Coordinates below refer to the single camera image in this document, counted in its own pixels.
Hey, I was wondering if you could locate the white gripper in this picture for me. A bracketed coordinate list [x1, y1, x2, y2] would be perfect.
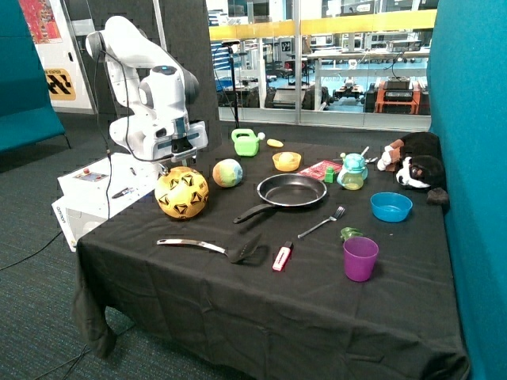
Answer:
[150, 118, 208, 176]

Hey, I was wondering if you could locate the yellow black soccer ball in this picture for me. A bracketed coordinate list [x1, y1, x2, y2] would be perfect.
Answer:
[154, 166, 209, 220]

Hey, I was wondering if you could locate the small orange yellow ball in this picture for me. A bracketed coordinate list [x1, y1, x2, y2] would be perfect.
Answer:
[278, 152, 295, 165]

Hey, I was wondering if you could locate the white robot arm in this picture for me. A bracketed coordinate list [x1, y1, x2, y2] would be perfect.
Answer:
[86, 16, 208, 166]

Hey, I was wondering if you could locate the pastel plush ball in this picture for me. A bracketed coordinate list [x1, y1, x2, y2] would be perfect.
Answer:
[212, 158, 243, 188]

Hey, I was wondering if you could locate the white robot control box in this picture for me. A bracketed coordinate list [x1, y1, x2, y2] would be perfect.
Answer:
[52, 153, 172, 252]

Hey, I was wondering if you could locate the green toy watering can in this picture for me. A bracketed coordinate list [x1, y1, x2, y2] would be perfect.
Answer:
[231, 128, 265, 157]

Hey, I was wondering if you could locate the black slotted spatula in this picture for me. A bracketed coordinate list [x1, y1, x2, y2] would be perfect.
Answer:
[156, 234, 262, 264]

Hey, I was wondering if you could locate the yellow toy lemon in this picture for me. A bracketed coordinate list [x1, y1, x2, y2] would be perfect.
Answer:
[266, 139, 284, 148]

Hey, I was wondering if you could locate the yellow plastic bowl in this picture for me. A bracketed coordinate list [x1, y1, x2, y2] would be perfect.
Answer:
[273, 152, 301, 172]

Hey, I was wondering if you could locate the black frying pan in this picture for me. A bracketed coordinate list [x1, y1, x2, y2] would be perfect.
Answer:
[233, 173, 328, 224]

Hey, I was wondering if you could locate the yellow black sign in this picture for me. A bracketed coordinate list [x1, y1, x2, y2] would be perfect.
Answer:
[44, 68, 76, 101]

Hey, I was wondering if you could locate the teal sofa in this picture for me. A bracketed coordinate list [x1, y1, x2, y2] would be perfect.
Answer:
[1, 0, 66, 152]

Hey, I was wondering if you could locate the black tablecloth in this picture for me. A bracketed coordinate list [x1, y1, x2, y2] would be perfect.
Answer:
[72, 147, 471, 379]

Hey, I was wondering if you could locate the red patterned card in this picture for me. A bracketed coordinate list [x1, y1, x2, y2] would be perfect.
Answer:
[299, 160, 342, 181]

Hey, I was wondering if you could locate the green building block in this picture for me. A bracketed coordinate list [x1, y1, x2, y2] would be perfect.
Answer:
[324, 166, 335, 184]

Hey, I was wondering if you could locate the silver fork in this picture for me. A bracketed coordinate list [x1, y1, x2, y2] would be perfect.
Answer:
[297, 206, 345, 239]

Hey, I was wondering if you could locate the teal baby sippy cup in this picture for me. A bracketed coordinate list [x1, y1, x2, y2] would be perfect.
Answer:
[337, 153, 368, 191]

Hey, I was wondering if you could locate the green toy pepper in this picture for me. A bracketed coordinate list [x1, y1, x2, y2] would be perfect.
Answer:
[341, 227, 364, 241]

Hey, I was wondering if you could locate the red poster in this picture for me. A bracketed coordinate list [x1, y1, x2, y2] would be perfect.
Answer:
[18, 0, 63, 45]

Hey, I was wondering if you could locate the purple plastic cup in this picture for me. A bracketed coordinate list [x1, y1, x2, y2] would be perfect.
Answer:
[343, 237, 379, 282]

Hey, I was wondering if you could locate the blue plastic bowl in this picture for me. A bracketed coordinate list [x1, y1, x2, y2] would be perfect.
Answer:
[370, 192, 413, 222]

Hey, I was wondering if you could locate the plush dog toy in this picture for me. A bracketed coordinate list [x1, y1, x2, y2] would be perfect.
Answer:
[377, 131, 449, 206]

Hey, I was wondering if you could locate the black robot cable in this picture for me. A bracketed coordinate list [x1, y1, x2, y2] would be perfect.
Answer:
[94, 49, 159, 222]

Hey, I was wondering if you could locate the teal partition wall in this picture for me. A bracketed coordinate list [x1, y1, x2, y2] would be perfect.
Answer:
[429, 1, 506, 379]

